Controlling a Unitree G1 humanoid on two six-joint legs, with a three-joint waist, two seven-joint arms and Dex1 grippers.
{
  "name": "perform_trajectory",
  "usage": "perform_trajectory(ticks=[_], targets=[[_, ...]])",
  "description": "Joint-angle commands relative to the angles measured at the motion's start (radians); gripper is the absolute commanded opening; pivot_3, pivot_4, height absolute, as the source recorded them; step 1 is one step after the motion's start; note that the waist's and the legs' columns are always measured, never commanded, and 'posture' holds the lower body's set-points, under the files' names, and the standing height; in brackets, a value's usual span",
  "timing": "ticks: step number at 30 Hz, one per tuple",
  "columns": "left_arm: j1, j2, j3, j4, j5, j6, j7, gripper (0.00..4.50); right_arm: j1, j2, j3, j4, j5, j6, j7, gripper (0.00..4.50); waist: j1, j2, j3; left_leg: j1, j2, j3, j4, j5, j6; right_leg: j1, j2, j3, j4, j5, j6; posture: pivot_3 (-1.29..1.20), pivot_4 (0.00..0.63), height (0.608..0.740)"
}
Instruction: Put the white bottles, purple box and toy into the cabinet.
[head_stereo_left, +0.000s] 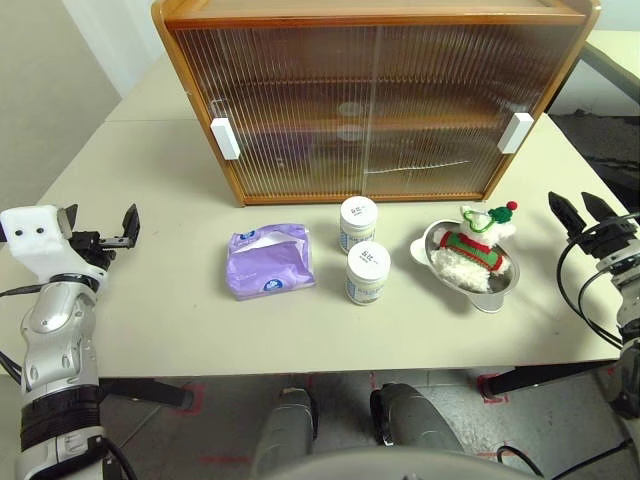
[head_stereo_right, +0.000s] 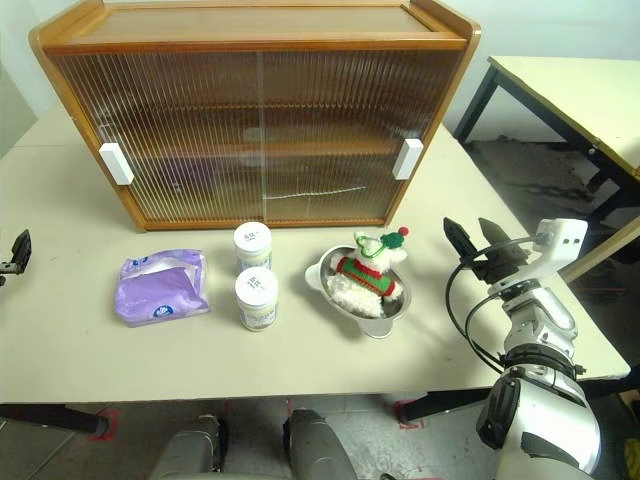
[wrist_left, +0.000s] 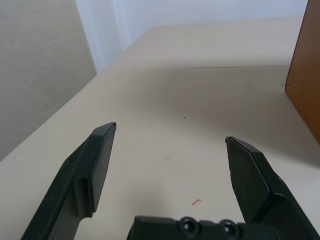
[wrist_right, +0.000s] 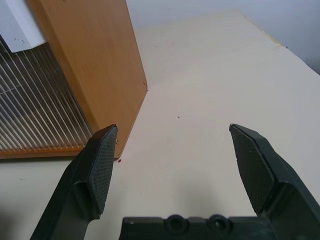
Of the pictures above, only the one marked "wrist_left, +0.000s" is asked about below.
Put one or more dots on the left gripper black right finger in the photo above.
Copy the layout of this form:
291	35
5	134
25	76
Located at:
252	180

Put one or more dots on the brown wooden cabinet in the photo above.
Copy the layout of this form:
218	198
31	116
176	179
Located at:
307	75

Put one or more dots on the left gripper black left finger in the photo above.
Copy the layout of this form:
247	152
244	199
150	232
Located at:
82	170

